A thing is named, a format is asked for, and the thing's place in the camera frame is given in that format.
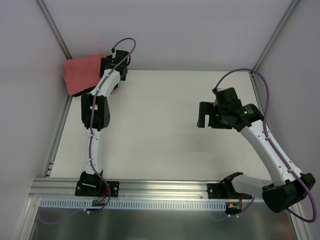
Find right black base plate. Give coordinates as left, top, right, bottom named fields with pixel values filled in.
left=206, top=182, right=253, bottom=200

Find frame post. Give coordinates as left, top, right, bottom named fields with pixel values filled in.
left=35, top=0, right=72, bottom=60
left=249, top=0, right=301, bottom=76

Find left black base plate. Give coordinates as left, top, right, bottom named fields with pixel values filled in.
left=74, top=179, right=120, bottom=198

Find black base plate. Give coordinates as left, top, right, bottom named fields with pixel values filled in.
left=206, top=182, right=253, bottom=200
left=74, top=179, right=120, bottom=198

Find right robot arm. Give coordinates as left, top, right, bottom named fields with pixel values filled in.
left=197, top=87, right=316, bottom=213

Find left rear frame post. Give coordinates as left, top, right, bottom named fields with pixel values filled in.
left=35, top=0, right=72, bottom=60

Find white slotted cable duct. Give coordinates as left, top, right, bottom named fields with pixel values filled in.
left=39, top=198, right=227, bottom=212

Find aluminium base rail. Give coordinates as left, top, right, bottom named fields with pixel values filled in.
left=28, top=177, right=300, bottom=201

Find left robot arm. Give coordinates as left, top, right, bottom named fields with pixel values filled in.
left=75, top=49, right=130, bottom=197

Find right rear frame post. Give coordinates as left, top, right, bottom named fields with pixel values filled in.
left=249, top=0, right=301, bottom=76

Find folded black t shirt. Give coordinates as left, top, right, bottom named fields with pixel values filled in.
left=72, top=86, right=95, bottom=97

